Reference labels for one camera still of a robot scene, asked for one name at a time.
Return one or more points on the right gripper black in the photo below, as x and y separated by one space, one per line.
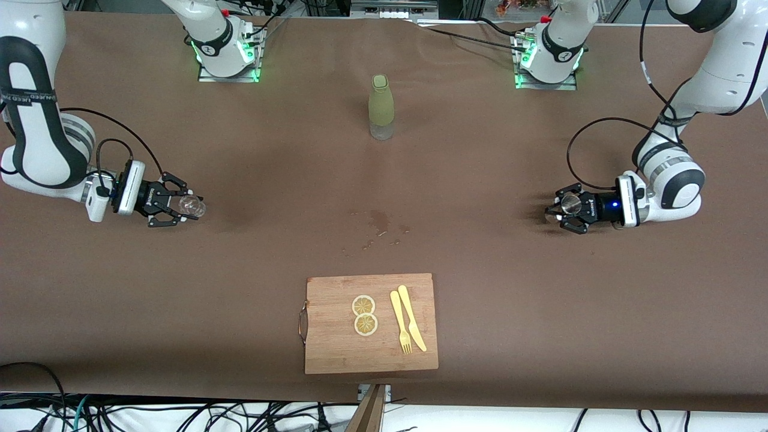
146 196

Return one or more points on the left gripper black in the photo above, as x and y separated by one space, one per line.
601 208

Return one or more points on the steel double jigger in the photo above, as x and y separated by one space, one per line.
571 204

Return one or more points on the clear glass cup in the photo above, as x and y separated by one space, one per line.
193 207

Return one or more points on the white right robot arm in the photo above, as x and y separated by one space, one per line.
30 36

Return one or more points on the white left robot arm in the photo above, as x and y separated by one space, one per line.
726 66

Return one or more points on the yellow plastic knife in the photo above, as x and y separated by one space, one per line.
408 309

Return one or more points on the yellow plastic fork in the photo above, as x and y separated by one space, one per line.
397 312

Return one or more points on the orange plastic item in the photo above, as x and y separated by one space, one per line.
510 7

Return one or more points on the lemon slice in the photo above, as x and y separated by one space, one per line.
366 324
363 305

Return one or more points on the wooden cutting board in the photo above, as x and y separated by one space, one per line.
336 348

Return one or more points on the green sleeved glass bottle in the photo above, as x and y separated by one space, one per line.
381 102

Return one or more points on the grey metal box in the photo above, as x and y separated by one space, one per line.
393 9

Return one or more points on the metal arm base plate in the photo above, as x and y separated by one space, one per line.
240 78
564 86

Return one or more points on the small metal bracket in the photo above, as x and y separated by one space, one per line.
387 391

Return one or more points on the wooden post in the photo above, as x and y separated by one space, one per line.
369 417

